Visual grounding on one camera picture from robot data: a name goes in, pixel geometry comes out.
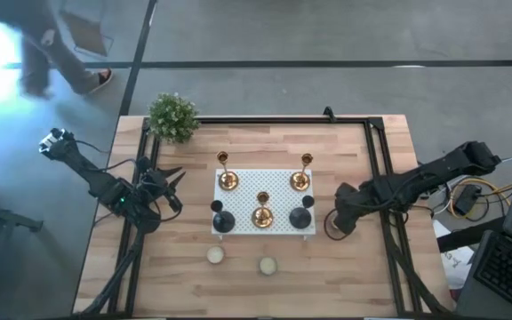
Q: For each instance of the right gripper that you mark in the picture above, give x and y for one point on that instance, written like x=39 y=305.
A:
x=348 y=206

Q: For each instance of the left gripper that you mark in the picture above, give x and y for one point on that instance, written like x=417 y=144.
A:
x=157 y=183

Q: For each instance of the black candlestick holder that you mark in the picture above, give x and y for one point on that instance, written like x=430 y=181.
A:
x=300 y=218
x=223 y=222

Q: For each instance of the gold candlestick holder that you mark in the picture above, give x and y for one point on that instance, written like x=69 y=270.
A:
x=300 y=181
x=262 y=218
x=228 y=180

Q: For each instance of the cream tealight candle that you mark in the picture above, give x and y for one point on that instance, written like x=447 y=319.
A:
x=215 y=255

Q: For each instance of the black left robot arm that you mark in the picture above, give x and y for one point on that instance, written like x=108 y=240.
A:
x=100 y=182

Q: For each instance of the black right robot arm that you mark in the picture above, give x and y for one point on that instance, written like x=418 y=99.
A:
x=438 y=171

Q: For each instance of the potted green plant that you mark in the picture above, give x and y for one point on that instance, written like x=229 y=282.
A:
x=173 y=117

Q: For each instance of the white perforated shelf riser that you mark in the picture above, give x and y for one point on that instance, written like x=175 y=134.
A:
x=265 y=184

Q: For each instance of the black clamp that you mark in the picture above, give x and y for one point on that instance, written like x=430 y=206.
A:
x=329 y=114

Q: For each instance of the black power brick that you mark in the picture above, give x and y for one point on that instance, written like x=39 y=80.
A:
x=467 y=200

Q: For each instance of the white paper sheet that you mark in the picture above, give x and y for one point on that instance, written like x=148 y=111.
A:
x=453 y=262

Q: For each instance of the black keyboard desk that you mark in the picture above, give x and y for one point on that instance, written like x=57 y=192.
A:
x=469 y=302

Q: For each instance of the person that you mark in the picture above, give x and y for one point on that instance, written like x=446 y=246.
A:
x=60 y=58

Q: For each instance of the black tripod stand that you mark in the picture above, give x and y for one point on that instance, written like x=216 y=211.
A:
x=11 y=218

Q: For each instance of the black computer keyboard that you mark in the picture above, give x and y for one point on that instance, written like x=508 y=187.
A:
x=505 y=271

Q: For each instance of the black aluminium table frame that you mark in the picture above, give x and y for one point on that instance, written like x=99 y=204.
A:
x=282 y=120

